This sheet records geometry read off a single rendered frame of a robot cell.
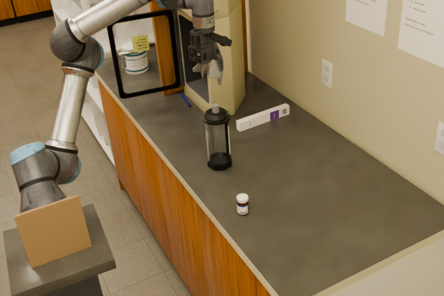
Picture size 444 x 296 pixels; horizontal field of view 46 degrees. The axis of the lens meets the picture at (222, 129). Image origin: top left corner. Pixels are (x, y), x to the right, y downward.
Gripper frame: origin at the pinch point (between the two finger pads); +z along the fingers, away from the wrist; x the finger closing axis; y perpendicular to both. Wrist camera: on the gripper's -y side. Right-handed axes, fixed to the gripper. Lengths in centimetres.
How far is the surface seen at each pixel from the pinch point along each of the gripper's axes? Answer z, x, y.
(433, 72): -5, 62, -41
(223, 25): -7.0, -24.2, -29.6
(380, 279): 48, 74, 1
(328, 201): 39, 45, -11
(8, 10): 100, -519, -131
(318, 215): 39, 47, -2
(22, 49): 122, -433, -102
